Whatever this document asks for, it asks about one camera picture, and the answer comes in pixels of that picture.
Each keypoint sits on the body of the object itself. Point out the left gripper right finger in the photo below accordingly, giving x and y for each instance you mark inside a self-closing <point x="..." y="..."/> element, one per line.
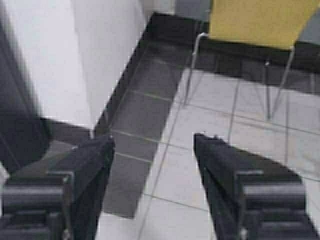
<point x="251" y="197"/>

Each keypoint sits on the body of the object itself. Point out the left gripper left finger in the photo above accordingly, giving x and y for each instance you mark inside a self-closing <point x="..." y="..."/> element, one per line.
<point x="58" y="197"/>

